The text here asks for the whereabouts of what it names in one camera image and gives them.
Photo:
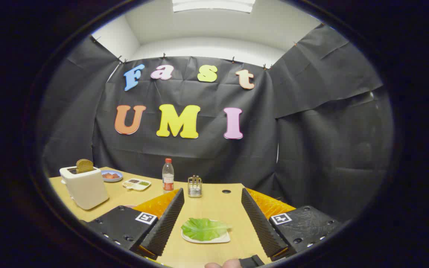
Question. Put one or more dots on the black backdrop cloth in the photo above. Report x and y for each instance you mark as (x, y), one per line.
(274, 149)

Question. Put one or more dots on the brown bread slice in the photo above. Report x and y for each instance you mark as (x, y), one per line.
(84, 166)

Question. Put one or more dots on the white rectangular plate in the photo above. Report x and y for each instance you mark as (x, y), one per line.
(222, 239)

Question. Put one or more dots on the green lettuce leaf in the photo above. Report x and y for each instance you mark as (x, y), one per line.
(203, 229)

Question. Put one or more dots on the white divided condiment tray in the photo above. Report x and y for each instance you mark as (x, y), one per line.
(136, 184)

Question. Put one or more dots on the small blue plate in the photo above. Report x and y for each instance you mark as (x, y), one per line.
(104, 179)

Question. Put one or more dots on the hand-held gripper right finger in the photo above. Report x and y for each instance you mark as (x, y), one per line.
(259, 223)

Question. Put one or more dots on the clear bottle with red label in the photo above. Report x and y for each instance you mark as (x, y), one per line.
(168, 176)

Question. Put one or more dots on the sliced red food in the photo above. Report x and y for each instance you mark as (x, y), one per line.
(111, 175)

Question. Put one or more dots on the ceiling light panel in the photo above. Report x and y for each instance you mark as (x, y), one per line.
(214, 5)

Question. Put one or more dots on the white toaster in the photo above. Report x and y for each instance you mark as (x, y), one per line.
(86, 190)

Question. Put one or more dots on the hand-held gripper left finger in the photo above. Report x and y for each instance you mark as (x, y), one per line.
(166, 223)

